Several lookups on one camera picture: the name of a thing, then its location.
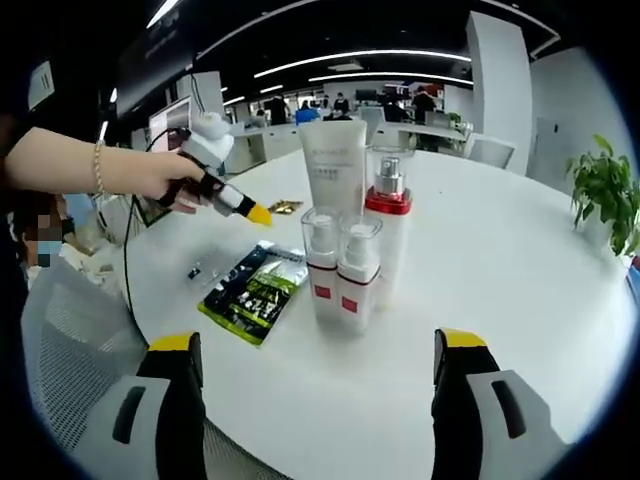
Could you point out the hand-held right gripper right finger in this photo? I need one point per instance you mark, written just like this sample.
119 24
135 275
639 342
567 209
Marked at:
465 430

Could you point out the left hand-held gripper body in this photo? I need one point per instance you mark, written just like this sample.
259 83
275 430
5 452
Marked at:
207 142

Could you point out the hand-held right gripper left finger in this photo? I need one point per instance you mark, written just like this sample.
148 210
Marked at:
150 430

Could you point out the gold skincare sachet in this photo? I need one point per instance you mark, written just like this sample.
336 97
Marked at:
284 206

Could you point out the clear skincare sachet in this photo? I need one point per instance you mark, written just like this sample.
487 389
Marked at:
215 267

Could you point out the dark green skincare pouch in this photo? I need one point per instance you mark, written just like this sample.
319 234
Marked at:
252 300

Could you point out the white skincare tube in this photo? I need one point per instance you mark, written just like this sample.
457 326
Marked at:
335 170

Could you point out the small white skincare pump bottle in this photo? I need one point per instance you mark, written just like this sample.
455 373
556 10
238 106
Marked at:
322 295
357 305

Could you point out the red collar skincare pump bottle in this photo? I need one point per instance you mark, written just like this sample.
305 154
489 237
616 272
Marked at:
392 250

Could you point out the person's left hand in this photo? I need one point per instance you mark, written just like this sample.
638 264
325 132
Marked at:
170 180

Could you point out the computer monitor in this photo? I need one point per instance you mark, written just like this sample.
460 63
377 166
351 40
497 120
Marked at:
172 120

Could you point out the blue box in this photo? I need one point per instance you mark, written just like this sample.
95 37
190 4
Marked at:
307 116

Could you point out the grey mesh office chair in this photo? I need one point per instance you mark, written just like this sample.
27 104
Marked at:
75 340

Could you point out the wide ceiling light strip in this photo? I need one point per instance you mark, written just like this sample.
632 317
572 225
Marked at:
162 10

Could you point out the ceiling air conditioner unit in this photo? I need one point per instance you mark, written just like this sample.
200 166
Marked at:
41 85

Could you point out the white background desk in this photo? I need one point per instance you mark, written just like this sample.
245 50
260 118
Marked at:
435 131

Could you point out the blue packet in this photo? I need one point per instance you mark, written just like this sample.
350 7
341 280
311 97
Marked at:
634 277

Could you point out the white chair back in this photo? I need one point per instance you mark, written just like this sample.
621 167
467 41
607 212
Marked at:
492 150

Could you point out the potted green plant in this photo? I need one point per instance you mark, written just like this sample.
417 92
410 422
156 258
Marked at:
605 195

